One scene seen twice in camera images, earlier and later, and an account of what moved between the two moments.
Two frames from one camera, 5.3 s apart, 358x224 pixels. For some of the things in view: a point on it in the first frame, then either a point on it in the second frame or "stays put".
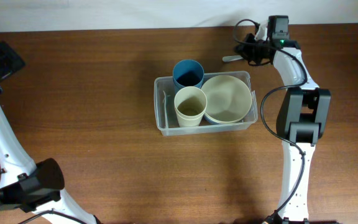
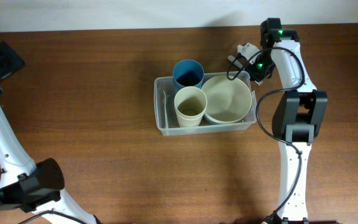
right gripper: (242, 49) -> (255, 75)
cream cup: (189, 117) stays put
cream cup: (190, 104) stays put
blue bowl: (219, 122) stays put
